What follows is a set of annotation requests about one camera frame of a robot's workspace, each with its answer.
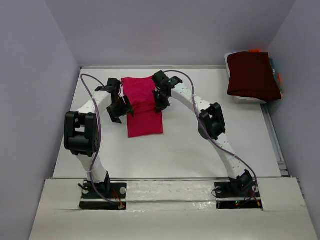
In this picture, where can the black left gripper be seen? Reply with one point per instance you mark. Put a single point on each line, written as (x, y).
(126, 108)

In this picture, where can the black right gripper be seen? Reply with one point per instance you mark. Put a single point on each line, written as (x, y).
(160, 106)

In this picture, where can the pink t-shirt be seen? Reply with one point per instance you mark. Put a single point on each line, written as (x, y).
(146, 121)

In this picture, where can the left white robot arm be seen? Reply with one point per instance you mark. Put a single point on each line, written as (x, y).
(83, 131)

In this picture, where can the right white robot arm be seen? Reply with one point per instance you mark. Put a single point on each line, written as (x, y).
(211, 126)

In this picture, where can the orange object behind stack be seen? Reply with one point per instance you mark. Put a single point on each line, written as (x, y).
(255, 51)

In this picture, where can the teal orange item beside stack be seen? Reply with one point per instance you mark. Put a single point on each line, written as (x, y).
(276, 74)

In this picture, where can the dark red folded t-shirt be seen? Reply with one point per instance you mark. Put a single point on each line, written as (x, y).
(252, 75)

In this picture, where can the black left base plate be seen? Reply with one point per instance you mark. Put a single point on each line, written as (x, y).
(114, 200)

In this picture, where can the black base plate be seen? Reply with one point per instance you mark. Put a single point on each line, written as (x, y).
(114, 200)
(227, 199)

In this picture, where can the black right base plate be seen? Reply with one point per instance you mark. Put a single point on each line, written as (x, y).
(227, 199)

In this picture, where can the metal rail right side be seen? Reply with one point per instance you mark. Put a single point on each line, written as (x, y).
(274, 140)

